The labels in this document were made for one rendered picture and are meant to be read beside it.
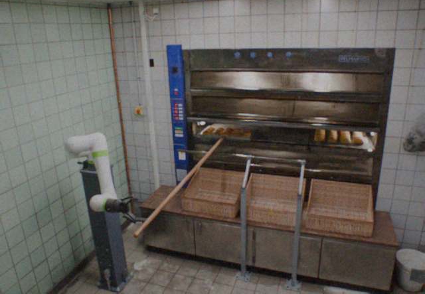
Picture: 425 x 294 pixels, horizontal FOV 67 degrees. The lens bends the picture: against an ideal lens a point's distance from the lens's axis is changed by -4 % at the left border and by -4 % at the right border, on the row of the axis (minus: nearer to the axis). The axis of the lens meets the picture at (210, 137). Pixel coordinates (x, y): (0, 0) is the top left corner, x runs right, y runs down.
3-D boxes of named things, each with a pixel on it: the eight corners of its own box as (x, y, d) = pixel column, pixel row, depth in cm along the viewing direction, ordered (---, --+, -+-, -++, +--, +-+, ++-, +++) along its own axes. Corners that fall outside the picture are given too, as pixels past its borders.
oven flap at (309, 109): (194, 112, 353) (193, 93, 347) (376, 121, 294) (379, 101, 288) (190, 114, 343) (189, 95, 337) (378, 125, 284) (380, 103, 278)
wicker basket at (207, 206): (199, 188, 371) (198, 166, 363) (248, 196, 352) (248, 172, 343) (181, 210, 328) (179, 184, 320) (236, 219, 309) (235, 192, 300)
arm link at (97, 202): (85, 211, 215) (86, 195, 215) (97, 208, 227) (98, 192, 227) (103, 214, 211) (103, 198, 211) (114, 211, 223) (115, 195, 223)
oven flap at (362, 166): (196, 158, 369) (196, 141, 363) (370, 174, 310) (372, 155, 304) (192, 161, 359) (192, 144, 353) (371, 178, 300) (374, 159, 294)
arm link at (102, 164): (89, 159, 230) (101, 156, 227) (99, 158, 241) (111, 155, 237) (99, 210, 226) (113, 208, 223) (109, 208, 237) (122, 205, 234)
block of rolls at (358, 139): (316, 125, 382) (317, 121, 380) (360, 128, 366) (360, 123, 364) (313, 141, 327) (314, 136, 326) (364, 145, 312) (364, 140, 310)
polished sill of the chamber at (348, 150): (195, 139, 362) (195, 135, 361) (374, 152, 303) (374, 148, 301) (193, 141, 357) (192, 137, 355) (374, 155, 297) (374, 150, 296)
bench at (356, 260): (167, 225, 405) (163, 183, 388) (380, 261, 326) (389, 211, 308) (143, 253, 355) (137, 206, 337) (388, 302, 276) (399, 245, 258)
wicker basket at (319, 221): (309, 202, 332) (311, 178, 323) (368, 210, 312) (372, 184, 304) (304, 228, 289) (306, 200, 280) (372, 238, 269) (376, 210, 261)
